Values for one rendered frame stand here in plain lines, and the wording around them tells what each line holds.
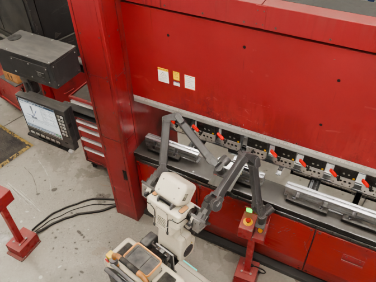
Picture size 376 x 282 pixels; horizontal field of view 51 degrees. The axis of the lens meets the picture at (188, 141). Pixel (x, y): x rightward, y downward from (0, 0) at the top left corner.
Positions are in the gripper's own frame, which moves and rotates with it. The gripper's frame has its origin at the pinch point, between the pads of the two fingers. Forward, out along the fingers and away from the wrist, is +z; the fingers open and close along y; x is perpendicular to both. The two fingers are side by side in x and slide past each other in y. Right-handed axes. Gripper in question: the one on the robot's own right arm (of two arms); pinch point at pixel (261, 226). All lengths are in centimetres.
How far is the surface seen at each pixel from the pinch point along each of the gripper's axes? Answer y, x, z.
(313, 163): 37, -24, -40
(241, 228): -5.3, 12.5, 0.9
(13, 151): 32, 304, 87
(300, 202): 24.7, -22.3, -4.1
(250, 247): -7.2, 5.3, 29.8
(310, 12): 63, -4, -138
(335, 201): 31, -45, -9
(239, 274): -21, 11, 65
